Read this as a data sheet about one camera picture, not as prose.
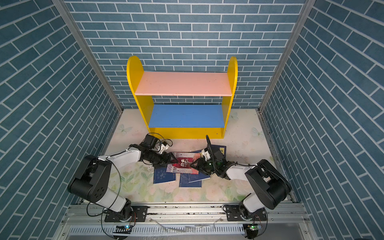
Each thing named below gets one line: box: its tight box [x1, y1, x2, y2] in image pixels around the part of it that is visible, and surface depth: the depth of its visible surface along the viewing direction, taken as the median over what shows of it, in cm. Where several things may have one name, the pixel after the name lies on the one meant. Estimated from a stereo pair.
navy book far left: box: [153, 167, 176, 184], surface depth 88 cm
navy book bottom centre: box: [179, 173, 202, 188], surface depth 85 cm
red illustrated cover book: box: [166, 152, 201, 175], surface depth 90 cm
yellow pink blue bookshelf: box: [126, 55, 238, 139], surface depth 82 cm
